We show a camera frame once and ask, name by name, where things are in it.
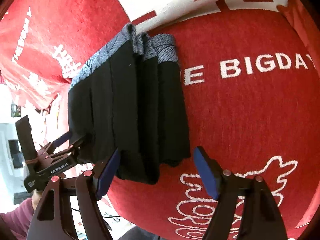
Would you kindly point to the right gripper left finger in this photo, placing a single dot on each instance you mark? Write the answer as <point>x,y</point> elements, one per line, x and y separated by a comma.
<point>53,217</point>

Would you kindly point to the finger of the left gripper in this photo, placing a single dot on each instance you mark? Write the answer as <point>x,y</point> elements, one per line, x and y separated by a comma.
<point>62,139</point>
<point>77,143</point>

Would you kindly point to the black pants with patterned waistband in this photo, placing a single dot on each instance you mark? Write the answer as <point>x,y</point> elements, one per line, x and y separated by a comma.
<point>128,98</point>

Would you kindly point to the maroon sleeve forearm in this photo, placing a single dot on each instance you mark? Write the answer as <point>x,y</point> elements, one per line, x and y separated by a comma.
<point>15,224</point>

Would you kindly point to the operator left hand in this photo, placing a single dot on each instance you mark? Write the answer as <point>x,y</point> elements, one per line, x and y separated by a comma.
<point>35,199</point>

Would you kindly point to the operator legs in jeans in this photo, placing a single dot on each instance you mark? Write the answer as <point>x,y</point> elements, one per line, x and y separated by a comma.
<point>137,233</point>

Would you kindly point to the red printed sofa cover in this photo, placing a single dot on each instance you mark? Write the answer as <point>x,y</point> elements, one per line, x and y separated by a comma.
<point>249,72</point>

